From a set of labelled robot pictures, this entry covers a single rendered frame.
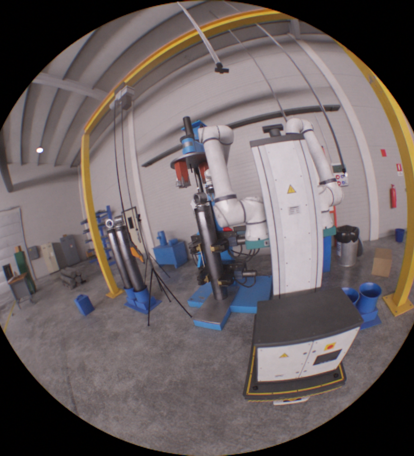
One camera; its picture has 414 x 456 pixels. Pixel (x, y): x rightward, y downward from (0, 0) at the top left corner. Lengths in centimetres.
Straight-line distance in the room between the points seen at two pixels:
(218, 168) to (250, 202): 30
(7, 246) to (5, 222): 138
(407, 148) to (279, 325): 196
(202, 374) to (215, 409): 41
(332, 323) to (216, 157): 115
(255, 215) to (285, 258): 33
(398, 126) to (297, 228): 170
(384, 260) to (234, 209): 258
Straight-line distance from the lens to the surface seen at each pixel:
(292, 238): 93
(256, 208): 97
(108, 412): 188
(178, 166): 186
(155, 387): 176
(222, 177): 98
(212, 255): 192
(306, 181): 93
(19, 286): 628
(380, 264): 295
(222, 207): 93
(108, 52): 652
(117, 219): 252
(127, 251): 251
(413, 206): 205
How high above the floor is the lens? 145
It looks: 8 degrees down
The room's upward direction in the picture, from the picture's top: 12 degrees counter-clockwise
